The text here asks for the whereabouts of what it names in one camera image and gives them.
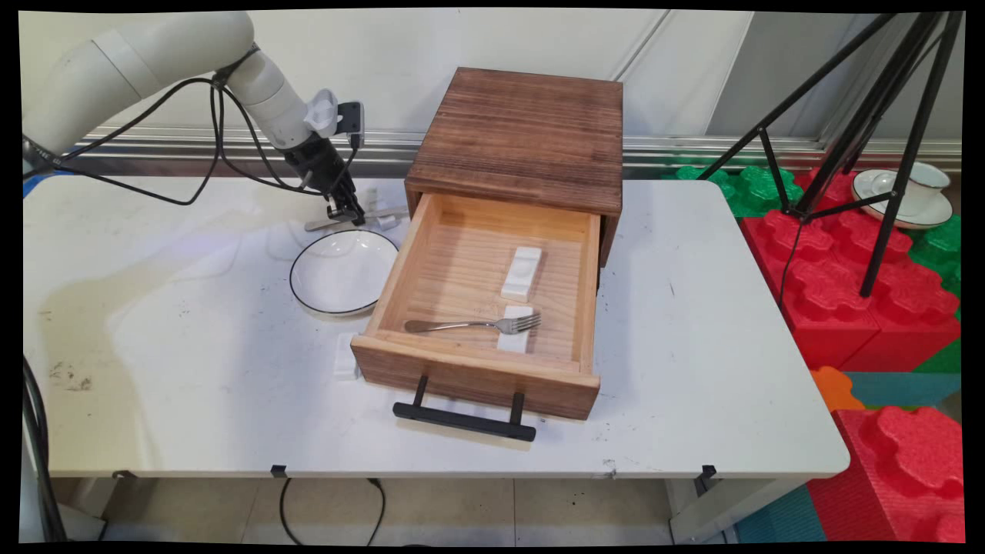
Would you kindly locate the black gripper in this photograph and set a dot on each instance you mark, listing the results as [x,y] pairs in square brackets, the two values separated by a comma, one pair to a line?
[319,165]

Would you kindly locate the silver table knife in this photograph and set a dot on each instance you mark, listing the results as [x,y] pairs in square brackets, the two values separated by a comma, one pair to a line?
[317,225]

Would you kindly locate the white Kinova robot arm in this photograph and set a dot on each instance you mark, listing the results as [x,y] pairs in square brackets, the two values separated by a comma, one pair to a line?
[154,58]

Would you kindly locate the white ceramic cutlery rest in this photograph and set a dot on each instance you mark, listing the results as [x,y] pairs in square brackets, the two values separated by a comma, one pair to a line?
[391,221]
[514,342]
[345,358]
[522,271]

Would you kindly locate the white bowl black rim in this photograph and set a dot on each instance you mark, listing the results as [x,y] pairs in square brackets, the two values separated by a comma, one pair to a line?
[342,273]

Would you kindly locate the light wooden drawer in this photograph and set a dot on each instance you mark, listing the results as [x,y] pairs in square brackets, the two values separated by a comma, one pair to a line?
[462,269]

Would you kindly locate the silver metal fork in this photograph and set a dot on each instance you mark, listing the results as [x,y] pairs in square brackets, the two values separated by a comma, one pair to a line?
[462,325]

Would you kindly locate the dark wooden drawer cabinet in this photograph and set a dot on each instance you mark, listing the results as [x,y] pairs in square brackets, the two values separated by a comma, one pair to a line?
[523,131]

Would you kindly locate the black table clip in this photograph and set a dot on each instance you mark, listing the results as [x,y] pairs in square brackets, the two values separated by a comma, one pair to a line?
[278,470]
[705,475]

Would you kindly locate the blue object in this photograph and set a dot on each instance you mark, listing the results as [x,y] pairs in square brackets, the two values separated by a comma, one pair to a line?
[35,175]

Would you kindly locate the green foam block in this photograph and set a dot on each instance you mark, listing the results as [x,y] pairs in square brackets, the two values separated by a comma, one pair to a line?
[750,188]

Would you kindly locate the white table leg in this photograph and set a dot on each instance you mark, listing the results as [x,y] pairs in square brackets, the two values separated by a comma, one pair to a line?
[716,512]

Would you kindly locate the large red foam block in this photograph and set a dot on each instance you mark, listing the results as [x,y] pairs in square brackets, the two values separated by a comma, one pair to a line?
[831,292]

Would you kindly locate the orange foam piece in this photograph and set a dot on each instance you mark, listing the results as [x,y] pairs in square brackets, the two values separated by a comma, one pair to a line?
[835,388]

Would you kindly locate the black tripod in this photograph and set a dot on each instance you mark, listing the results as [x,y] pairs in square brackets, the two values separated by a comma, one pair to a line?
[896,115]

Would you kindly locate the white ceramic cup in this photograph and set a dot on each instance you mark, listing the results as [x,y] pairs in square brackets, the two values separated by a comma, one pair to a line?
[919,192]

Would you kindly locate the teal foam mat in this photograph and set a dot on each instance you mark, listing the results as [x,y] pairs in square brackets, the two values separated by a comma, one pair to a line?
[900,388]

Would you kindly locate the white ceramic saucer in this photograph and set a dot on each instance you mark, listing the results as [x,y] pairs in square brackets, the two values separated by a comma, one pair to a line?
[931,211]

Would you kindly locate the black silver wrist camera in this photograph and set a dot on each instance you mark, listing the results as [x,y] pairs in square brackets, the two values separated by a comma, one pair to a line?
[350,119]

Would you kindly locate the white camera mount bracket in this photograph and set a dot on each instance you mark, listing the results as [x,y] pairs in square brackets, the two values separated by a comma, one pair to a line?
[322,111]

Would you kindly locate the aluminium wall rail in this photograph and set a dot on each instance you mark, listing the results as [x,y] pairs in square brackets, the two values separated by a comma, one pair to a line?
[692,150]

